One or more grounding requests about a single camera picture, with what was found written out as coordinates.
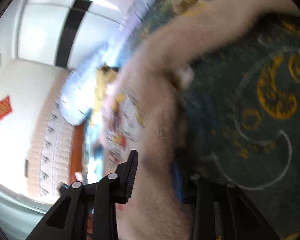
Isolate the white black sliding wardrobe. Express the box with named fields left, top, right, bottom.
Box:
left=0, top=0, right=135, bottom=74

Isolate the fluffy pink yellow sweater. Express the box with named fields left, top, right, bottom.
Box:
left=104, top=0, right=300, bottom=239

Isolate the mustard yellow knit sweater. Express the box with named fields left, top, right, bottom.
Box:
left=89, top=64, right=119, bottom=127

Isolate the light blue floral duvet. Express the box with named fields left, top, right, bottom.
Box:
left=55, top=0, right=157, bottom=126

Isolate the red diamond wall decoration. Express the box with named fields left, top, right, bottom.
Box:
left=0, top=95, right=12, bottom=120

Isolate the teal floral bed sheet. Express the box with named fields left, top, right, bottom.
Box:
left=84, top=0, right=300, bottom=240

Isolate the wooden bed frame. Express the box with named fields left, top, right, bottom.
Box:
left=69, top=124, right=84, bottom=184

